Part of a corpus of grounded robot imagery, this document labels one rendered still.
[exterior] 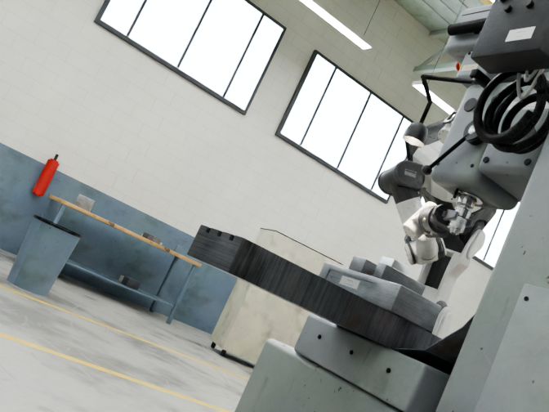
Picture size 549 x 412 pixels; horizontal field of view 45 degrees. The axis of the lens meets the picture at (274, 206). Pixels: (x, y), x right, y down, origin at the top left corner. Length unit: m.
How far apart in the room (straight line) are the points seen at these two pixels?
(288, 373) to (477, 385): 0.71
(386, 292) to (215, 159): 8.18
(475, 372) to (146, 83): 8.27
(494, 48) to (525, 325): 0.63
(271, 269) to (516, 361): 0.53
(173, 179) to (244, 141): 1.26
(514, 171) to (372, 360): 0.59
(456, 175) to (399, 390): 0.62
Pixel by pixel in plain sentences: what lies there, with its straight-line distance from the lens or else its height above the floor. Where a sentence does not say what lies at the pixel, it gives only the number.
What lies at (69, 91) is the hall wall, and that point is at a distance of 9.08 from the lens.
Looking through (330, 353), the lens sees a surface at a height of 0.75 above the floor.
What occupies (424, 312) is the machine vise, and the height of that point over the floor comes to 0.94.
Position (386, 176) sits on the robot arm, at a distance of 2.42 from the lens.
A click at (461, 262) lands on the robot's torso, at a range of 2.62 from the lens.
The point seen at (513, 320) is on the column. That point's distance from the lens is 1.40.
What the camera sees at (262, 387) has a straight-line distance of 2.05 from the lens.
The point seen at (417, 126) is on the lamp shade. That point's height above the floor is 1.48.
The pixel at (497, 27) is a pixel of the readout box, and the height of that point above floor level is 1.59.
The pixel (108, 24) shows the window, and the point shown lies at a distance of 9.24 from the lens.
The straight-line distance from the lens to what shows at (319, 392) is 1.84.
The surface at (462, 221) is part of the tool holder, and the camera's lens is 1.92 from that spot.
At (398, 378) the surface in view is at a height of 0.77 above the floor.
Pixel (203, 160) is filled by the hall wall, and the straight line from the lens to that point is 9.66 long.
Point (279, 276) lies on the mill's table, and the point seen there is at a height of 0.86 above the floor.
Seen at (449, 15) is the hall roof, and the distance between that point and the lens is 11.50.
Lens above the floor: 0.80
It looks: 8 degrees up
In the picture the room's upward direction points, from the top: 25 degrees clockwise
